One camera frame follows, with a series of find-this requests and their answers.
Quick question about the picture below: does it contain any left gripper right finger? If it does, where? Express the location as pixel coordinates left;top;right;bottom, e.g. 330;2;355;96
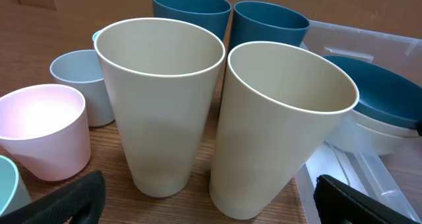
313;175;417;224

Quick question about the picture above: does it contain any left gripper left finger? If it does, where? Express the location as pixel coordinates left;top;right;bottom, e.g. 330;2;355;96
1;170;106;224

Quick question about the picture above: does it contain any cream bowl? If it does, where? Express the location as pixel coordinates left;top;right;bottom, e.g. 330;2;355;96
328;123;418;155
351;110;419;137

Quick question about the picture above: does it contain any mint green small cup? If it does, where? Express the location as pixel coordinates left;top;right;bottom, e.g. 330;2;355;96
0;155;32;216

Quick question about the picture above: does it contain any pink small cup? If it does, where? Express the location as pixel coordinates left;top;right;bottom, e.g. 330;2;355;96
1;84;91;181

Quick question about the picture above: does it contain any dark blue bowl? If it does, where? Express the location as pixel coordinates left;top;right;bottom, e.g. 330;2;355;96
325;55;421;130

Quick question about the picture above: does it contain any grey small cup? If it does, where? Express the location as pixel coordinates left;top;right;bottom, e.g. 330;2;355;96
49;49;115;127

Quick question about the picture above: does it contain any light blue small cup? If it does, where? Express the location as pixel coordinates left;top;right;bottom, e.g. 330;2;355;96
92;30;100;42

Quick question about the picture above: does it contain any clear plastic storage bin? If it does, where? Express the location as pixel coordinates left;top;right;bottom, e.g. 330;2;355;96
296;20;421;223

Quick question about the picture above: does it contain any cream tall cup right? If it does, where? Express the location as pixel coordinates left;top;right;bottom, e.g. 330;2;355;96
209;41;359;220

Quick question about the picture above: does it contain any cream tall cup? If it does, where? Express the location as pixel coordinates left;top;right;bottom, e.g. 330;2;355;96
94;18;226;198
209;41;359;220

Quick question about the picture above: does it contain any cream tall cup left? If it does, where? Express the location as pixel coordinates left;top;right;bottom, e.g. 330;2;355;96
94;18;226;198

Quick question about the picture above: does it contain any dark blue tall cup right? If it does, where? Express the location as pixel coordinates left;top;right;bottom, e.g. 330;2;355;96
229;1;311;49

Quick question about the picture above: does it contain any dark blue tall cup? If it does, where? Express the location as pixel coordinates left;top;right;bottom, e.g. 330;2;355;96
229;1;311;49
152;0;232;40

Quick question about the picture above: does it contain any dark blue tall cup left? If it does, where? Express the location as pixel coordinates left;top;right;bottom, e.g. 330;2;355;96
152;0;232;40

